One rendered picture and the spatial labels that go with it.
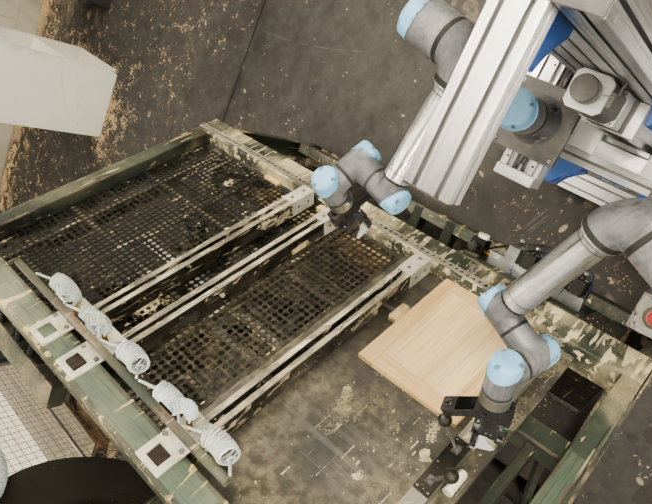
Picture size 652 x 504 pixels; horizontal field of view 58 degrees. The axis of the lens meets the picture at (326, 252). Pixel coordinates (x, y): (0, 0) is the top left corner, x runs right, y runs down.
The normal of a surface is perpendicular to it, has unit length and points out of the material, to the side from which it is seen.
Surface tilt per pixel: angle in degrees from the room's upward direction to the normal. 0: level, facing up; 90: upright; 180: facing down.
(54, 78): 90
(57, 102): 90
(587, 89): 0
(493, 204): 0
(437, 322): 60
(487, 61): 0
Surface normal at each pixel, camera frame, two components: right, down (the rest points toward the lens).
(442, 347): 0.00, -0.75
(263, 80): -0.60, 0.03
